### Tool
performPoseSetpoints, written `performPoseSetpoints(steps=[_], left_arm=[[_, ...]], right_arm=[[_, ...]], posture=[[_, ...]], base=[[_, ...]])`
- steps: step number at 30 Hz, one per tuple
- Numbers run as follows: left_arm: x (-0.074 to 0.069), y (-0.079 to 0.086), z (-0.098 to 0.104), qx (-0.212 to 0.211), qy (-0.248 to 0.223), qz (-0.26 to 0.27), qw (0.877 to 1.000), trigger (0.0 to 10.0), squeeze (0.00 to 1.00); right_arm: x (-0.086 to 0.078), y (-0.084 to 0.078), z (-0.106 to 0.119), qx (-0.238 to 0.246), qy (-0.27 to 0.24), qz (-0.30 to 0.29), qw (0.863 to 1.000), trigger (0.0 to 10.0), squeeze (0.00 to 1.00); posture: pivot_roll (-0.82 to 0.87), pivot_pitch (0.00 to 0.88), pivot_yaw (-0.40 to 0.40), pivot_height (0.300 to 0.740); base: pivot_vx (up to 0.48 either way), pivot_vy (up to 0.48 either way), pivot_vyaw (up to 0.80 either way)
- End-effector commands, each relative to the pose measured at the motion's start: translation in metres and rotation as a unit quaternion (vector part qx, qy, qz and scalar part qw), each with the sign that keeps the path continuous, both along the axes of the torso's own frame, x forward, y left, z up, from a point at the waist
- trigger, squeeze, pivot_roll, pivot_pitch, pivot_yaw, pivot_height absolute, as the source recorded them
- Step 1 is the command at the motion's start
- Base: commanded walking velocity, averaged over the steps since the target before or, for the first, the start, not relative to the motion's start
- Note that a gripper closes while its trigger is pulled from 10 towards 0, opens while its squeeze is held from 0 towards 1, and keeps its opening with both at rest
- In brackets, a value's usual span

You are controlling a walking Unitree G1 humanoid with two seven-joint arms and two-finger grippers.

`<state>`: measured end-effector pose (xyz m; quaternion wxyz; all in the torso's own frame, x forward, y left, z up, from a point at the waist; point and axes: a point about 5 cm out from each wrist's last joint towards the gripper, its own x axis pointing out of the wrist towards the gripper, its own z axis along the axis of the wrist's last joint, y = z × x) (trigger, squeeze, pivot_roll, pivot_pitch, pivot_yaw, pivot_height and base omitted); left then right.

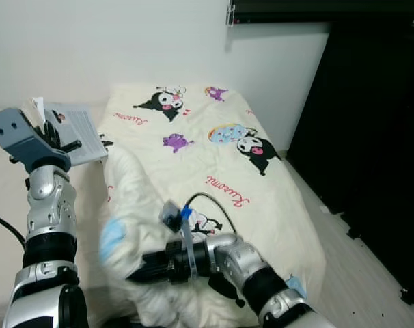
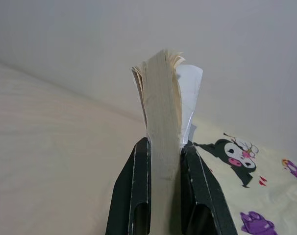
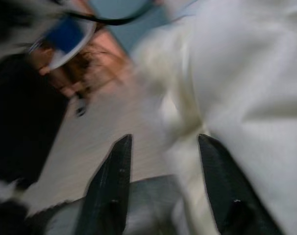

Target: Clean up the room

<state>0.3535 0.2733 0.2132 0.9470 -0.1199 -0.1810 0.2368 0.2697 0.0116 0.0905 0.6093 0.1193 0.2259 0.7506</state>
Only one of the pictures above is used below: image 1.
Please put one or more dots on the black wall shelf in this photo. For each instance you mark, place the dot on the black wall shelf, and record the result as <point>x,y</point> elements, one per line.
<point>316,10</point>

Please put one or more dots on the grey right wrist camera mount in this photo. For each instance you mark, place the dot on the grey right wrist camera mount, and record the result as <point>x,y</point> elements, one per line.
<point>186,246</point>

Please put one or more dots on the cream cartoon print blanket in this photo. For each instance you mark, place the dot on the cream cartoon print blanket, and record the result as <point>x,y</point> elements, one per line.
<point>207,157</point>

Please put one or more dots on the white printed magazine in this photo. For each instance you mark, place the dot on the white printed magazine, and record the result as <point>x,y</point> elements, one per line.
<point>84,133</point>

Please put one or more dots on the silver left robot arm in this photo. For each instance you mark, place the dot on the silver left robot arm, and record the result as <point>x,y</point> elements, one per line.
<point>50,205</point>

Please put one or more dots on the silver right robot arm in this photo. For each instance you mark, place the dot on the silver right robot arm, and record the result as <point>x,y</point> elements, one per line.
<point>241,260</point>

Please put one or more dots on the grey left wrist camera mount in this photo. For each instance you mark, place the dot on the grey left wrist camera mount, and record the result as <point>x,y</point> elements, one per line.
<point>19,137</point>

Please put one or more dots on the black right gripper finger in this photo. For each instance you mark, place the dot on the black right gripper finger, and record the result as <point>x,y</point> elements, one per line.
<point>142,273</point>

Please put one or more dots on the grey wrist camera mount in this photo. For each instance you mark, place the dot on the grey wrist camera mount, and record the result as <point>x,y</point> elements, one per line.
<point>186,246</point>
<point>19,137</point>

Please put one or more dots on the black wardrobe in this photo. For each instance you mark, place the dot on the black wardrobe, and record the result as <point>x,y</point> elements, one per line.
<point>371,137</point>

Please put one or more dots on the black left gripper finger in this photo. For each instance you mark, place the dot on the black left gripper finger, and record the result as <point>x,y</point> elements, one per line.
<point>70,145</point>
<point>58,120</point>

